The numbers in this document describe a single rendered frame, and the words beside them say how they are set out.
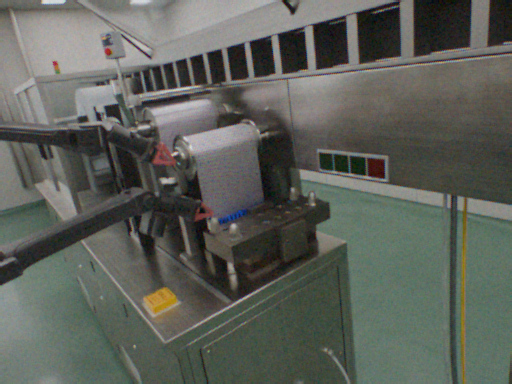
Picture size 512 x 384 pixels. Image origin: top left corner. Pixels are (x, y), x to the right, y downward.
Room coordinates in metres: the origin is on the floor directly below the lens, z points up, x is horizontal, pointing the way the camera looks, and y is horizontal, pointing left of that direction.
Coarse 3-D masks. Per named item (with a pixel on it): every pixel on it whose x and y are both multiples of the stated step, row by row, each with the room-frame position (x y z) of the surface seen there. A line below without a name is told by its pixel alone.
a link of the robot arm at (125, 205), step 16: (128, 192) 0.98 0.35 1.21; (144, 192) 0.95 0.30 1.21; (96, 208) 0.88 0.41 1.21; (112, 208) 0.89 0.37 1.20; (128, 208) 0.92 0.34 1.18; (144, 208) 0.95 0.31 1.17; (64, 224) 0.82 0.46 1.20; (80, 224) 0.83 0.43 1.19; (96, 224) 0.86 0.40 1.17; (112, 224) 0.89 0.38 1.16; (32, 240) 0.76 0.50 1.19; (48, 240) 0.77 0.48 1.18; (64, 240) 0.80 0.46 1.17; (80, 240) 0.83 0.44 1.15; (0, 256) 0.74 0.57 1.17; (16, 256) 0.72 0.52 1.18; (32, 256) 0.74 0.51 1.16; (48, 256) 0.77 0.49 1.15; (0, 272) 0.67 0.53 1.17; (16, 272) 0.69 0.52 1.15
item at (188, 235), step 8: (176, 176) 1.15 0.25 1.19; (184, 176) 1.16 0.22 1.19; (176, 184) 1.15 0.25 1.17; (184, 184) 1.15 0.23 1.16; (176, 192) 1.16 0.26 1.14; (184, 192) 1.15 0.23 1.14; (184, 224) 1.14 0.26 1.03; (192, 224) 1.16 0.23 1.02; (184, 232) 1.15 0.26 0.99; (192, 232) 1.16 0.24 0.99; (184, 240) 1.17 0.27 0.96; (192, 240) 1.15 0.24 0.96; (192, 248) 1.15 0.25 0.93; (184, 256) 1.14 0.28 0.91; (192, 256) 1.14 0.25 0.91
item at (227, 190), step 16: (256, 160) 1.23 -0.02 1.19; (208, 176) 1.12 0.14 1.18; (224, 176) 1.15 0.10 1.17; (240, 176) 1.19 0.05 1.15; (256, 176) 1.23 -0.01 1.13; (208, 192) 1.12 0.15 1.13; (224, 192) 1.15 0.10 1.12; (240, 192) 1.18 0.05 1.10; (256, 192) 1.22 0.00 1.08; (224, 208) 1.14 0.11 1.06; (240, 208) 1.18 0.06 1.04
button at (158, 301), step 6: (156, 294) 0.90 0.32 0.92; (162, 294) 0.90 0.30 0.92; (168, 294) 0.89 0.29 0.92; (144, 300) 0.89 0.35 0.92; (150, 300) 0.88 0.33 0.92; (156, 300) 0.87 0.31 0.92; (162, 300) 0.87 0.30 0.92; (168, 300) 0.87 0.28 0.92; (174, 300) 0.88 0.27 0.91; (150, 306) 0.86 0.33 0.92; (156, 306) 0.85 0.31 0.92; (162, 306) 0.86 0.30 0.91; (168, 306) 0.87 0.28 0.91; (156, 312) 0.85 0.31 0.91
